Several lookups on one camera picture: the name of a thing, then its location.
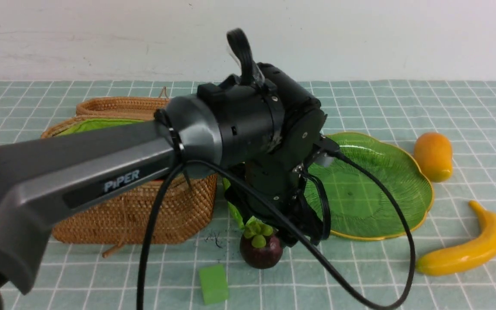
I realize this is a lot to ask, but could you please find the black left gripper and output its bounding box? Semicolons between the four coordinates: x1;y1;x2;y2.
225;143;339;247

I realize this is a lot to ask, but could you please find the purple plastic mangosteen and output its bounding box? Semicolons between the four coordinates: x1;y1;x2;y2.
239;220;283;270

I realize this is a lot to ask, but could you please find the orange plastic mango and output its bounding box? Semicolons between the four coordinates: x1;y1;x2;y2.
413;132;453;183

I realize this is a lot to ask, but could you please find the yellow plastic banana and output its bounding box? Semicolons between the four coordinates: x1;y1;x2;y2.
415;200;496;276

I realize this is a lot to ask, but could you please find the green plastic cucumber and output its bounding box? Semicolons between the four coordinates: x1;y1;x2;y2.
222;178;245;230

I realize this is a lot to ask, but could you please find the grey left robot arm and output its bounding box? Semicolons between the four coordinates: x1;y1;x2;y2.
0;63;338;310

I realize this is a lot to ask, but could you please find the green glass leaf plate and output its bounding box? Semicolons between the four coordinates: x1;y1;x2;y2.
309;132;434;241

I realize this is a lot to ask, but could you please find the woven wicker basket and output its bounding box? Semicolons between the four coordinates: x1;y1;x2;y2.
41;115;218;245

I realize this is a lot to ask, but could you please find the green foam cube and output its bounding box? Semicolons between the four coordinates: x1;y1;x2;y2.
198;263;229;305

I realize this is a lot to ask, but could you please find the woven wicker basket lid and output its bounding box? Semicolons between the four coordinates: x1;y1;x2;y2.
75;96;170;120

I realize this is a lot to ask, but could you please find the teal checkered tablecloth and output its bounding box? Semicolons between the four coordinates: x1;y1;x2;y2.
0;80;496;310

